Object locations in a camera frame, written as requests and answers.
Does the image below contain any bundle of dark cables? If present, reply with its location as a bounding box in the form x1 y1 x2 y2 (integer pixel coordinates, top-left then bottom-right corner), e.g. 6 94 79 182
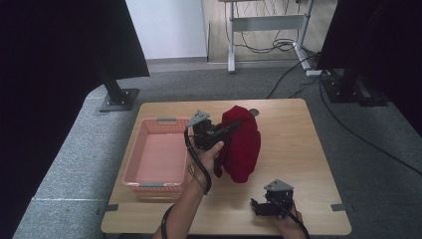
233 0 302 55

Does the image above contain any black curtain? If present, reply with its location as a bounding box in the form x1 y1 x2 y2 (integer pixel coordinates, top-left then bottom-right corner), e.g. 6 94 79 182
0 0 150 239
316 0 422 139

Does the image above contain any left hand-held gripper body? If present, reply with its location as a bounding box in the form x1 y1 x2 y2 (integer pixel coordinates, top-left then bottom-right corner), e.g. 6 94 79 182
184 110 223 151

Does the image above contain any black metal stand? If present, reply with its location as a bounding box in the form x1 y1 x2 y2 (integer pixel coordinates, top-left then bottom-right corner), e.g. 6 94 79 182
319 67 390 109
97 61 140 114

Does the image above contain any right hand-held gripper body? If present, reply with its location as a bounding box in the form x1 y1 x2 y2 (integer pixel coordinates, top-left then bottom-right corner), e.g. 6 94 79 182
263 179 297 220

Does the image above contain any person's left hand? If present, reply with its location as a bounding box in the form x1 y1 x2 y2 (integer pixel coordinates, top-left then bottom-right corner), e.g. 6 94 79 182
193 140 226 189

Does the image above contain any pink plastic basket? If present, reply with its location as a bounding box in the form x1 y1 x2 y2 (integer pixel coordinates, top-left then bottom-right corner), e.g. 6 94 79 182
121 117 194 201

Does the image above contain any red cloth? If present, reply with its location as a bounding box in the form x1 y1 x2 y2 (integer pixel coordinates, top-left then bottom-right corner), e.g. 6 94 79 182
213 105 263 184

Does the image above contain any long black floor cable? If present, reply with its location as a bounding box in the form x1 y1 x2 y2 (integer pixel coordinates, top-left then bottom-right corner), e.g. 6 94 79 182
317 75 422 177

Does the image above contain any person's right hand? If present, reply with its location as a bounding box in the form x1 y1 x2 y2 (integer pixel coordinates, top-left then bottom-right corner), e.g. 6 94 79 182
275 208 309 239

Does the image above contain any white desk frame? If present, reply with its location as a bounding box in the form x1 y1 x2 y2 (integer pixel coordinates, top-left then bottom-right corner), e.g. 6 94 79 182
218 0 317 75

